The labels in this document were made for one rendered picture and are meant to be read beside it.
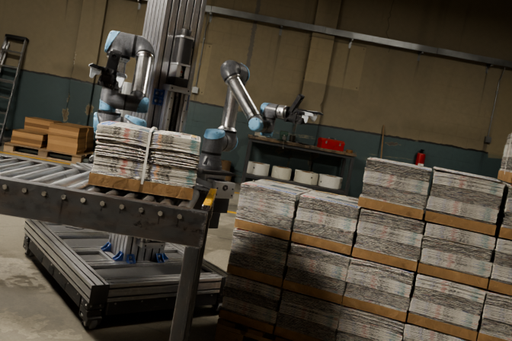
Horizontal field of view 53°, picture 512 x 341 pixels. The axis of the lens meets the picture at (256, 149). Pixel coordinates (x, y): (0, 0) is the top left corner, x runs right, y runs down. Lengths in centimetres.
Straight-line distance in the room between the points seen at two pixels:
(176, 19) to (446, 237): 181
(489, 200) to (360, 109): 704
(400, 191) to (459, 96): 756
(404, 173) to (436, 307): 60
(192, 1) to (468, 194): 178
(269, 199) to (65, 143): 625
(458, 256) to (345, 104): 702
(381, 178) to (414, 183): 15
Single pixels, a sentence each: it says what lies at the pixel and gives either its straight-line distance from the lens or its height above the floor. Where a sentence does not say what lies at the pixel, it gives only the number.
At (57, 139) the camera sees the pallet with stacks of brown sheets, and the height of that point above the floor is 32.
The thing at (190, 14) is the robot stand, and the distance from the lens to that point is 301.
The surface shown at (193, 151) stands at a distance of 187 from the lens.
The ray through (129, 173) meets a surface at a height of 87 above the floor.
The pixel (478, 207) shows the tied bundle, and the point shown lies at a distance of 237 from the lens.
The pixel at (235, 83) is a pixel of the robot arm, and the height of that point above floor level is 133.
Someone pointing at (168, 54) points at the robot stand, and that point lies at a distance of 293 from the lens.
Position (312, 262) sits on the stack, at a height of 53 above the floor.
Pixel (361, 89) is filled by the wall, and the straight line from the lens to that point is 931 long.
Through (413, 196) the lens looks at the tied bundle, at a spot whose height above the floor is 93.
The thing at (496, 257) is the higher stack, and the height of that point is 75.
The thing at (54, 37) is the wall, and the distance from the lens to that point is 973.
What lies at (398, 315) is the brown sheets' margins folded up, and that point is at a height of 40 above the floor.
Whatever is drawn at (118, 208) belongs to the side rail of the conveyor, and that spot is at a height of 77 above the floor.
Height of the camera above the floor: 113
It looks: 3 degrees down
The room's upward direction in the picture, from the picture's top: 10 degrees clockwise
